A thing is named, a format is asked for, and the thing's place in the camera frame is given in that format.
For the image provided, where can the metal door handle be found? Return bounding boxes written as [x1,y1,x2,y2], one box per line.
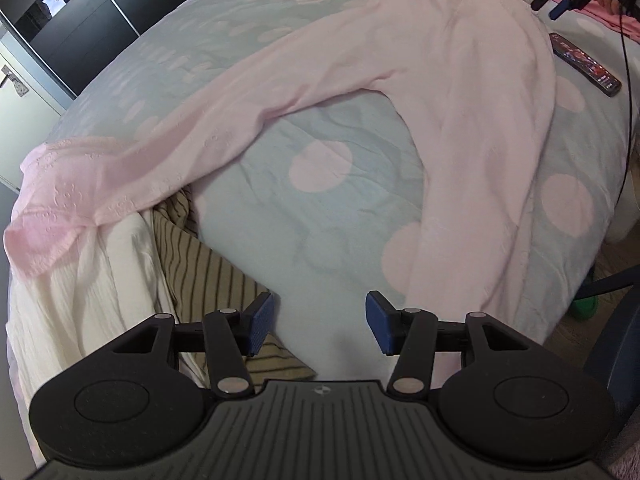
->
[0,65,29,97]

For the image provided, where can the beige striped cloth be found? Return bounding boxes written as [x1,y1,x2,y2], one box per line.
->
[152,192,317,382]

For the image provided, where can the grey polka dot blanket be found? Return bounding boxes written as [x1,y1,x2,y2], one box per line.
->
[7,0,640,392]

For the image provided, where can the black cable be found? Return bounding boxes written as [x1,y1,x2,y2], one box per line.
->
[582,0,635,306]

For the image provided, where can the blue chair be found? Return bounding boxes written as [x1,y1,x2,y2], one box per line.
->
[582,260,640,413]

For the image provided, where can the purple fuzzy clothing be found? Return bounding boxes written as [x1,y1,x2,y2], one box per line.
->
[606,400,640,480]

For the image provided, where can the green object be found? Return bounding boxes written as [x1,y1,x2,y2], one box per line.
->
[570,290,601,320]

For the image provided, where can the light pink pants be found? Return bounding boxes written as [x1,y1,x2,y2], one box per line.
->
[4,0,558,341]

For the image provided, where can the black wardrobe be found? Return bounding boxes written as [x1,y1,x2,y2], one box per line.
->
[0,0,217,107]

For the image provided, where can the white door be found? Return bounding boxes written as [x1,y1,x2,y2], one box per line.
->
[0,25,67,202]

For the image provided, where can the white crinkled cloth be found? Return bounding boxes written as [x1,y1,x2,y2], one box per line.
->
[5,210,203,461]

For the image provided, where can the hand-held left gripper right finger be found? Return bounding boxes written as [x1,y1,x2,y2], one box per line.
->
[366,290,534,397]

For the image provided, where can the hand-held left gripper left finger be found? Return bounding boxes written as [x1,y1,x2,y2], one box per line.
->
[106,292,275,397]

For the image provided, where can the black remote control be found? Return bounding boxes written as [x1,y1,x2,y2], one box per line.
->
[548,32,622,98]

